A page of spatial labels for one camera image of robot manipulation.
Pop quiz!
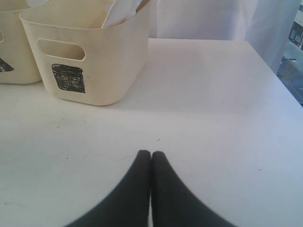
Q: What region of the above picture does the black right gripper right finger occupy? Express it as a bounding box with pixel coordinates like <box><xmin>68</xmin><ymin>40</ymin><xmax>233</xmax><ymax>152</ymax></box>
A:
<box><xmin>151</xmin><ymin>151</ymin><xmax>233</xmax><ymax>227</ymax></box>

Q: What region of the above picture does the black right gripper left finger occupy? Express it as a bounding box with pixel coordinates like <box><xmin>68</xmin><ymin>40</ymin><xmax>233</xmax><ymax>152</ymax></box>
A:
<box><xmin>67</xmin><ymin>150</ymin><xmax>151</xmax><ymax>227</ymax></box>

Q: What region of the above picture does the white square plate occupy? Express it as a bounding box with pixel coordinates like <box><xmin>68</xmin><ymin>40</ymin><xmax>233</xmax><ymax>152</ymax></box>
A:
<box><xmin>101</xmin><ymin>0</ymin><xmax>150</xmax><ymax>29</ymax></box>

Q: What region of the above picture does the cream bin with square mark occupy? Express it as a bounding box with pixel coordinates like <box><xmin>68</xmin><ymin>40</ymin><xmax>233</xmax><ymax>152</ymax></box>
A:
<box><xmin>19</xmin><ymin>0</ymin><xmax>150</xmax><ymax>106</ymax></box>

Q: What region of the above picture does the cream bin with triangle mark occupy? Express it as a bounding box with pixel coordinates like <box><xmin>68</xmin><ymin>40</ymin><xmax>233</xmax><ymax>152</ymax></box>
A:
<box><xmin>0</xmin><ymin>0</ymin><xmax>41</xmax><ymax>84</ymax></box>

